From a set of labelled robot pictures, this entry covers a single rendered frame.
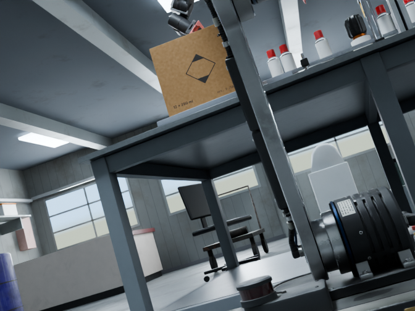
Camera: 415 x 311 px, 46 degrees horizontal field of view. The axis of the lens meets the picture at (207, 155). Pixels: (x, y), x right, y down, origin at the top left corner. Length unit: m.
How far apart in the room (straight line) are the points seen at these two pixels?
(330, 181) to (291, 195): 7.63
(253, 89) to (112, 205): 0.99
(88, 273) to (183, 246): 2.60
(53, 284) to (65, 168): 3.41
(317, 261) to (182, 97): 0.89
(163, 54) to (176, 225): 8.73
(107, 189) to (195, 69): 0.53
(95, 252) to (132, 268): 6.63
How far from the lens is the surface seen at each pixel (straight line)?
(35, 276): 8.94
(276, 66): 2.06
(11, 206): 10.15
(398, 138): 1.57
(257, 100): 0.92
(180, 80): 1.74
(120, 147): 1.75
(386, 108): 1.58
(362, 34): 2.36
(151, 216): 10.55
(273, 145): 0.94
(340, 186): 8.61
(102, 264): 8.36
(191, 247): 10.33
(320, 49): 2.06
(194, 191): 5.40
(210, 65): 1.73
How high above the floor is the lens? 0.42
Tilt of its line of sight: 9 degrees up
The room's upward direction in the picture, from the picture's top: 17 degrees counter-clockwise
